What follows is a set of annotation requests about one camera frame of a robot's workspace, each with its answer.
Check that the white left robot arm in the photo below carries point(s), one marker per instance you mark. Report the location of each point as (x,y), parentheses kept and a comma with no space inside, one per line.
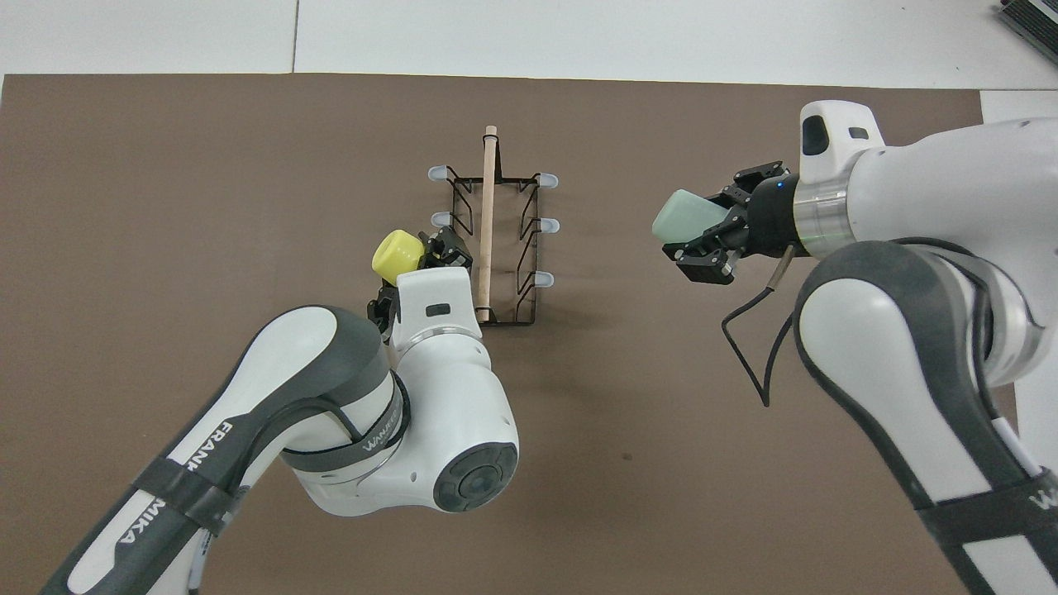
(438,388)

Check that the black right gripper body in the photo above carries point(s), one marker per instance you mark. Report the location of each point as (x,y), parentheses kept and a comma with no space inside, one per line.
(769,219)

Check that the grey ribbed device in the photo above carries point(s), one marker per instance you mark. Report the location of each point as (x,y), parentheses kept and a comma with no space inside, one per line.
(1033,16)

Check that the brown table mat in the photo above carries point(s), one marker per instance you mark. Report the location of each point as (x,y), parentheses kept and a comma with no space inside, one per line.
(620,496)

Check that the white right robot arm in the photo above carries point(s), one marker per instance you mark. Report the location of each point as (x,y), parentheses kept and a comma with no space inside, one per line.
(909,330)

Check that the pale green plastic cup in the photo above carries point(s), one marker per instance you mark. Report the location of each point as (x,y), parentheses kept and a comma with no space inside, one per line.
(686,216)

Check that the yellow plastic cup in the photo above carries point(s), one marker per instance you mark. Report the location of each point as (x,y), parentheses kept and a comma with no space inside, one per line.
(397,256)

